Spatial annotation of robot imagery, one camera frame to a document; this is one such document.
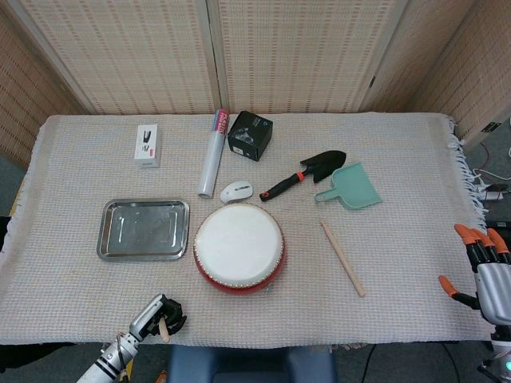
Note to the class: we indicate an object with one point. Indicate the plastic wrap roll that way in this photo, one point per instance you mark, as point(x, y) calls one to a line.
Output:
point(212, 159)

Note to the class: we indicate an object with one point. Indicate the white power strip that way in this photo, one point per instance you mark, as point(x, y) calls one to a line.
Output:
point(493, 195)

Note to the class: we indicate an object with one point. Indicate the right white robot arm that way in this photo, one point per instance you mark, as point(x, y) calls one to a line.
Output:
point(502, 351)

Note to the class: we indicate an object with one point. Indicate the white stapler box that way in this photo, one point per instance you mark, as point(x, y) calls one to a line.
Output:
point(148, 145)

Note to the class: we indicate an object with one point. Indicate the black garden trowel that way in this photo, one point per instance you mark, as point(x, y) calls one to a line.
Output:
point(325, 163)

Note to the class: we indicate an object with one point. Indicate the stainless steel tray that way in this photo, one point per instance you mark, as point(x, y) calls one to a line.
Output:
point(141, 231)

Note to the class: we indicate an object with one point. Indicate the woven folding screen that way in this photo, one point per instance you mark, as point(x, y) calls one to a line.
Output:
point(295, 56)

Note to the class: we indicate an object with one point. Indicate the white computer mouse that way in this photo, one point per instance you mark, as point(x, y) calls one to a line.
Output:
point(235, 191)

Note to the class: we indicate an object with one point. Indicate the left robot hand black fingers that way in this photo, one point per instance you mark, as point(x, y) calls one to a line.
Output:
point(149, 315)

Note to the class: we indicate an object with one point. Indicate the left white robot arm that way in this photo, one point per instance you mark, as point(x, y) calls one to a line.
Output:
point(108, 361)

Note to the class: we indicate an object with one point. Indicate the wooden drumstick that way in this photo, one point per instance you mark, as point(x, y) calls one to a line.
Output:
point(343, 259)
point(164, 333)

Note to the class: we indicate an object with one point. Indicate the black cardboard box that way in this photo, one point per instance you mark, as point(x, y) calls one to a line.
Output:
point(249, 137)

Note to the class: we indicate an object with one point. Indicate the red drum white skin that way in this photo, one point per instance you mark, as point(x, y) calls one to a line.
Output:
point(237, 245)

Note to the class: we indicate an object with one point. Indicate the beige woven tablecloth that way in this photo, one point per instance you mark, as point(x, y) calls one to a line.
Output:
point(407, 247)

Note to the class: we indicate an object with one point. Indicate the teal plastic dustpan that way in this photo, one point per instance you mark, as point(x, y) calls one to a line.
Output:
point(355, 189)

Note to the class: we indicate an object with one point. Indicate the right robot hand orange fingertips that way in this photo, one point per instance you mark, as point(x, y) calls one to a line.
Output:
point(495, 287)

